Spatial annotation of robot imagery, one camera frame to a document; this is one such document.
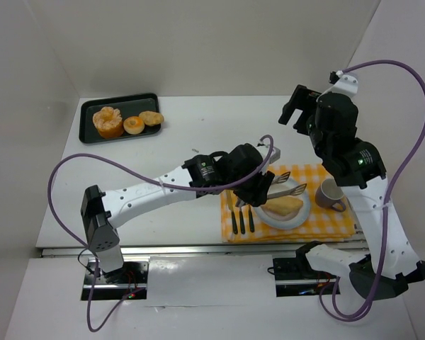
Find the long golden bread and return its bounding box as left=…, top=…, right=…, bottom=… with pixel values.
left=263, top=196, right=304, bottom=216

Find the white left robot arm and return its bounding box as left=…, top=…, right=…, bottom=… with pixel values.
left=81, top=143, right=281, bottom=283

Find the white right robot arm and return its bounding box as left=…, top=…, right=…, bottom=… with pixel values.
left=278, top=85, right=425, bottom=301

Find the small oval bread roll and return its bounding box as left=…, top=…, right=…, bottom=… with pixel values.
left=139, top=110, right=164, bottom=126

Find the round donut bread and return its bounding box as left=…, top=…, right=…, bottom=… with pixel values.
left=123, top=116, right=145, bottom=135

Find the orange fluted cake bread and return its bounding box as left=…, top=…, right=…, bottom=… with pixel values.
left=92, top=106, right=125, bottom=139

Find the white blue-rimmed plate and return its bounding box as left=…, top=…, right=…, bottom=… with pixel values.
left=254, top=179, right=311, bottom=230

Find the purple mug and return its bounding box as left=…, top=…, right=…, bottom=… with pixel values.
left=314, top=178, right=346, bottom=213

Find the yellow checkered cloth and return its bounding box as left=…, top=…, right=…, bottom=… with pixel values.
left=220, top=164, right=356, bottom=244

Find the black baking tray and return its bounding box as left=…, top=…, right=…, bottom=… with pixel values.
left=79, top=93, right=164, bottom=144

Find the gold knife black handle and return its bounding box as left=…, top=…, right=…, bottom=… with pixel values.
left=225, top=190, right=238, bottom=234

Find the gold spoon black handle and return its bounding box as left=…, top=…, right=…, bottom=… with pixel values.
left=247, top=205, right=255, bottom=233

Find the gold fork black handle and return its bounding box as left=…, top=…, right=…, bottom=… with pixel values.
left=239, top=207, right=246, bottom=234

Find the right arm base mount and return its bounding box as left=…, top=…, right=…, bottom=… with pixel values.
left=266, top=258, right=336, bottom=298

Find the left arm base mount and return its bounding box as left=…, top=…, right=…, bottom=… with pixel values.
left=76, top=249, right=149, bottom=301

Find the aluminium rail front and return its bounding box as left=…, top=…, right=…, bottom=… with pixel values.
left=40, top=244, right=305, bottom=258

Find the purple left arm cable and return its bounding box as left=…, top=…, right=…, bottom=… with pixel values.
left=47, top=133, right=275, bottom=332

